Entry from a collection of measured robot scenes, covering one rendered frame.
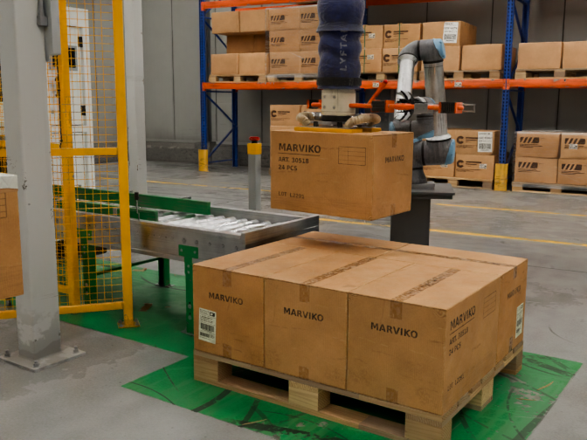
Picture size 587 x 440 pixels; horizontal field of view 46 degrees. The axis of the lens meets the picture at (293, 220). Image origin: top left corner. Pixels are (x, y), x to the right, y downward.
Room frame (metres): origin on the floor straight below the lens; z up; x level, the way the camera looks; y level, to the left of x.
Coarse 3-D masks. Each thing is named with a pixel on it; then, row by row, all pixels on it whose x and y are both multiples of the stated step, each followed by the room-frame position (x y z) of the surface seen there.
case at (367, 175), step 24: (288, 144) 3.47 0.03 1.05; (312, 144) 3.39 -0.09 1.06; (336, 144) 3.30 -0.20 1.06; (360, 144) 3.23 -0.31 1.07; (384, 144) 3.27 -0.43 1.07; (408, 144) 3.46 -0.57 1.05; (288, 168) 3.47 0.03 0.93; (312, 168) 3.39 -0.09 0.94; (336, 168) 3.30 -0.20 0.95; (360, 168) 3.23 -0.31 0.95; (384, 168) 3.27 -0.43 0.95; (408, 168) 3.47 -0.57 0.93; (288, 192) 3.47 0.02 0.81; (312, 192) 3.39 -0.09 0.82; (336, 192) 3.30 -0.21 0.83; (360, 192) 3.22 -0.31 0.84; (384, 192) 3.28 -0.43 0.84; (408, 192) 3.48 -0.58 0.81; (336, 216) 3.30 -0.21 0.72; (360, 216) 3.22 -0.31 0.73; (384, 216) 3.29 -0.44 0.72
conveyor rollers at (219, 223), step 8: (80, 200) 4.98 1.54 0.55; (88, 200) 5.01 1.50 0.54; (144, 208) 4.63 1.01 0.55; (160, 216) 4.36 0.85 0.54; (168, 216) 4.30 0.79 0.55; (176, 216) 4.35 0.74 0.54; (184, 216) 4.30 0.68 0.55; (192, 216) 4.35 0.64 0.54; (200, 216) 4.30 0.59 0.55; (208, 216) 4.34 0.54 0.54; (184, 224) 4.03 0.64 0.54; (192, 224) 4.07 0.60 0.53; (200, 224) 4.01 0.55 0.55; (208, 224) 4.06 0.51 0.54; (216, 224) 4.00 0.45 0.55; (224, 224) 4.05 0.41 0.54; (232, 224) 3.99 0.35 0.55; (240, 224) 4.03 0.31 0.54; (248, 224) 4.08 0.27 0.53; (256, 224) 4.02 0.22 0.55; (264, 224) 4.07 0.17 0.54; (272, 224) 4.00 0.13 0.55; (240, 232) 3.76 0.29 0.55
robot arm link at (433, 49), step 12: (420, 48) 4.06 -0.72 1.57; (432, 48) 4.04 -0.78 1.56; (444, 48) 4.09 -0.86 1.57; (420, 60) 4.11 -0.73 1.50; (432, 60) 4.05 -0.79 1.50; (432, 72) 4.06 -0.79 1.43; (432, 84) 4.07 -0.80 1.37; (444, 84) 4.11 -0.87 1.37; (432, 96) 4.09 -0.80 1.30; (444, 96) 4.10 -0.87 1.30; (444, 120) 4.12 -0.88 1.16; (444, 132) 4.12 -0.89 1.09; (432, 144) 4.12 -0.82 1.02; (444, 144) 4.11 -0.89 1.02; (432, 156) 4.13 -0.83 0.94; (444, 156) 4.11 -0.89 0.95
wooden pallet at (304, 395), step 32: (512, 352) 3.02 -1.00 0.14; (224, 384) 2.91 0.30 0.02; (256, 384) 2.91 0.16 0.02; (288, 384) 2.72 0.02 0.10; (320, 384) 2.63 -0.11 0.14; (480, 384) 2.69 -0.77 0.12; (320, 416) 2.63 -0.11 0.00; (352, 416) 2.60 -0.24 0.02; (416, 416) 2.40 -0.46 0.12; (448, 416) 2.39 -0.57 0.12
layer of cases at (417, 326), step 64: (256, 256) 3.18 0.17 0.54; (320, 256) 3.19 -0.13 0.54; (384, 256) 3.20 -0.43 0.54; (448, 256) 3.21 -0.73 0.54; (256, 320) 2.81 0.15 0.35; (320, 320) 2.64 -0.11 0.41; (384, 320) 2.48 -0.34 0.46; (448, 320) 2.36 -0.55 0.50; (512, 320) 3.00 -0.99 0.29; (384, 384) 2.47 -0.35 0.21; (448, 384) 2.39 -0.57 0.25
